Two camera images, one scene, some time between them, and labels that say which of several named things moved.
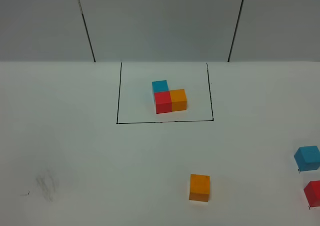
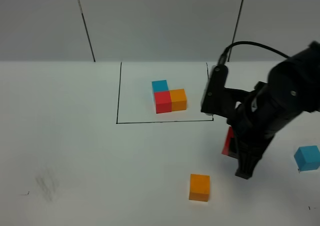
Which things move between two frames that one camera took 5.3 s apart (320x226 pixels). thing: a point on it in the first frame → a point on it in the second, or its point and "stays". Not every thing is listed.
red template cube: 164,103 stays
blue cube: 307,158 stays
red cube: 312,191 → 230,135
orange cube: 199,187 stays
